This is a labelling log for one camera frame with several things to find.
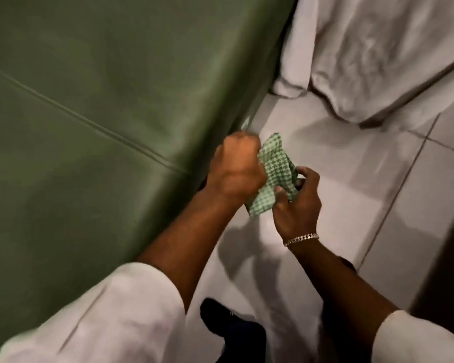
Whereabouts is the person's left hand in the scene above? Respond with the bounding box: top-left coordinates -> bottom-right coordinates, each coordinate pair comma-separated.
205,131 -> 268,203

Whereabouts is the person's right hand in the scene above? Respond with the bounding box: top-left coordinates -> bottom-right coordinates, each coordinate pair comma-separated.
272,166 -> 322,243

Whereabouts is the green checked cloth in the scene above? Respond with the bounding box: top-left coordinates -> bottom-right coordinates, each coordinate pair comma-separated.
248,133 -> 299,218

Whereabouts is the person's right forearm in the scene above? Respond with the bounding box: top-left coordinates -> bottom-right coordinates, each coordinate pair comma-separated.
286,237 -> 402,363

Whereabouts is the person's left forearm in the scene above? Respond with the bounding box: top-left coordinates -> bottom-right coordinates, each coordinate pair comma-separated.
136,187 -> 250,315

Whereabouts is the person's black shoe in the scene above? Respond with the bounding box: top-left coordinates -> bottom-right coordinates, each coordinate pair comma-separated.
200,298 -> 268,363

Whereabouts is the white bed linen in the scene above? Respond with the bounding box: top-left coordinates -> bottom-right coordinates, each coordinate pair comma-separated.
271,0 -> 454,130

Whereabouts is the green upholstered bench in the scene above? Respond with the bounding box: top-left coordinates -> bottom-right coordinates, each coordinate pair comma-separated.
0,0 -> 299,363

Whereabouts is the white right sleeve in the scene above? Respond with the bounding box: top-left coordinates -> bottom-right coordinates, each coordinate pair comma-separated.
371,309 -> 454,363

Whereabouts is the white sleeve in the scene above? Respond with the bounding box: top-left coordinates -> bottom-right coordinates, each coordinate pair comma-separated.
371,309 -> 454,363
0,262 -> 187,363

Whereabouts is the white left sleeve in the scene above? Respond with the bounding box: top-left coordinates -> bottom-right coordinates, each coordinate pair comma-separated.
0,262 -> 187,363

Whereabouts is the silver chain bracelet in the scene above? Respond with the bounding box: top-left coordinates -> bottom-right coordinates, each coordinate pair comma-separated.
283,233 -> 320,248

